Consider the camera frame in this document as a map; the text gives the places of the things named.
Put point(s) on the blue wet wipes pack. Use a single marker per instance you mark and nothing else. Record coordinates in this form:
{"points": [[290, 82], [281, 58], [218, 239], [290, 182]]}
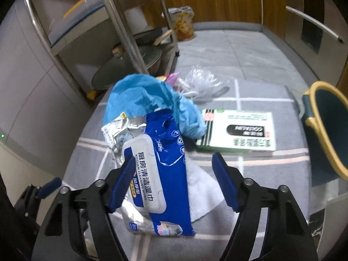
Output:
{"points": [[171, 152]]}

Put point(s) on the crumpled blue plastic bag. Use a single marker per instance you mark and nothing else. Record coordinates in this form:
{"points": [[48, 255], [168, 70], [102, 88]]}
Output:
{"points": [[141, 95]]}

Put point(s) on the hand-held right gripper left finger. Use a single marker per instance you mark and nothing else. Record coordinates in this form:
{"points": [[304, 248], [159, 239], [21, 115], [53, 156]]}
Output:
{"points": [[119, 187]]}

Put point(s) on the stainless steel built-in oven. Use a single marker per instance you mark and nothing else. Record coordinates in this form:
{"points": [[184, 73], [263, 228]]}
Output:
{"points": [[307, 32]]}

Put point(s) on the pink wrapper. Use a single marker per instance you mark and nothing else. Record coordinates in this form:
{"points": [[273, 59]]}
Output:
{"points": [[174, 78]]}

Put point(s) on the stainless steel rack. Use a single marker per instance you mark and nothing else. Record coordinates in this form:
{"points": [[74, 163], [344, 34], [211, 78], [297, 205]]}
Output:
{"points": [[119, 27]]}

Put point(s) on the wooden kitchen cabinets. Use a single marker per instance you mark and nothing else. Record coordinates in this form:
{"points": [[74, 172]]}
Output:
{"points": [[217, 0]]}

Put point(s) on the glass pot lid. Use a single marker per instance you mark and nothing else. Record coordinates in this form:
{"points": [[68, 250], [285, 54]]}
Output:
{"points": [[122, 68]]}

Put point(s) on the grey checked floor mat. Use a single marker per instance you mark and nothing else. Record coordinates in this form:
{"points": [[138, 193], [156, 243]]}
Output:
{"points": [[258, 174]]}

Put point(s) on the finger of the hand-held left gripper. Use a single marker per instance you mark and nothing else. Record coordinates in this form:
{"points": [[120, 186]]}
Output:
{"points": [[49, 186]]}

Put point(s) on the small yellow object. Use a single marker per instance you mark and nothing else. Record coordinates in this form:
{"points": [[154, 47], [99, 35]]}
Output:
{"points": [[92, 94]]}

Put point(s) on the dark bin with yellow rim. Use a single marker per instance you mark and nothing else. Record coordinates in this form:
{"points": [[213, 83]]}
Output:
{"points": [[326, 108]]}

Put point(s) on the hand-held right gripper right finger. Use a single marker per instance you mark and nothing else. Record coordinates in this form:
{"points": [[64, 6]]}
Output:
{"points": [[224, 179]]}

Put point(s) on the white striped cardboard box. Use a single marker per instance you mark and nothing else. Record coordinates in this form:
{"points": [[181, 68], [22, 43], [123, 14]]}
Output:
{"points": [[244, 138]]}

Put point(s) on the white paper tissue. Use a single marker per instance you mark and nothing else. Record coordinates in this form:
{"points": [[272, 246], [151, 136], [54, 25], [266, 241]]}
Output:
{"points": [[201, 190]]}

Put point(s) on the clear plastic bag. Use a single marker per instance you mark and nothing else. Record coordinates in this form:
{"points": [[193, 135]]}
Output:
{"points": [[201, 78]]}

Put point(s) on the silver foil wrapper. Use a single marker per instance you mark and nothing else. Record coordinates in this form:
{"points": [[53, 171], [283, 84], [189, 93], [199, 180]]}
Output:
{"points": [[117, 130]]}

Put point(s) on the floral lined waste basket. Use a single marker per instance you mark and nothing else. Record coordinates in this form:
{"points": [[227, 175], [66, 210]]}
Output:
{"points": [[185, 24]]}

